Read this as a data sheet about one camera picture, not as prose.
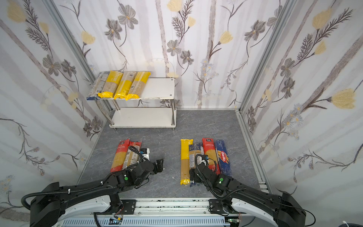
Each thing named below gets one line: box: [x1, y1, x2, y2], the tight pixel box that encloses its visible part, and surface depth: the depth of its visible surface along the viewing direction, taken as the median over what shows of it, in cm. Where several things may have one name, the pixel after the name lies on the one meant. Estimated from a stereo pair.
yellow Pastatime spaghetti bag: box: [97, 70, 124, 98], surface depth 82 cm
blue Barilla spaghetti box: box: [215, 139, 233, 177], surface depth 91 cm
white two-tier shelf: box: [95, 77, 177, 129], surface depth 103 cm
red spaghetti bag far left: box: [110, 138, 130, 173], surface depth 92 cm
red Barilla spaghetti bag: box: [202, 137, 221, 175], surface depth 97 cm
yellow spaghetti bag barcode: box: [125, 71, 151, 101], surface depth 84 cm
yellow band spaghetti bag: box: [113, 70, 137, 101], surface depth 83 cm
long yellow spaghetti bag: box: [180, 139, 194, 185], surface depth 91 cm
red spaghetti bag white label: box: [122, 140, 142, 170], surface depth 91 cm
